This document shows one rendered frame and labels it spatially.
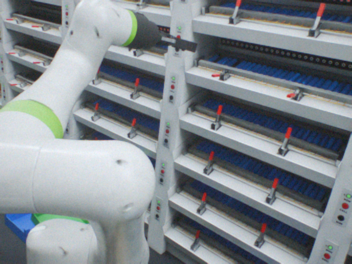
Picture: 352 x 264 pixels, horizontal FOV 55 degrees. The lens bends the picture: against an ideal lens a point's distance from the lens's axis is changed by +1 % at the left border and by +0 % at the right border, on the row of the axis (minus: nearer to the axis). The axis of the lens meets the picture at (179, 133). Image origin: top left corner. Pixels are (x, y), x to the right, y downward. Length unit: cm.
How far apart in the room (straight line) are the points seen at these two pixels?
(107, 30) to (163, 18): 56
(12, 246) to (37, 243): 90
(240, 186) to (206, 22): 60
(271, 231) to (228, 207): 19
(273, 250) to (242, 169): 31
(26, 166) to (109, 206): 12
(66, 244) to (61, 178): 39
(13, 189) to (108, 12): 47
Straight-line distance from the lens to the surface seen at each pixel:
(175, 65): 131
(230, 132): 124
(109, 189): 46
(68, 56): 83
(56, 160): 48
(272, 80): 116
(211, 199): 144
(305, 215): 122
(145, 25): 91
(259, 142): 120
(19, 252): 173
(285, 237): 135
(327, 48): 106
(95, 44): 83
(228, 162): 134
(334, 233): 118
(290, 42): 109
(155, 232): 164
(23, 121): 56
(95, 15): 81
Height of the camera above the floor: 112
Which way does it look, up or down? 21 degrees down
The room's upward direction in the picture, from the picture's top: 8 degrees clockwise
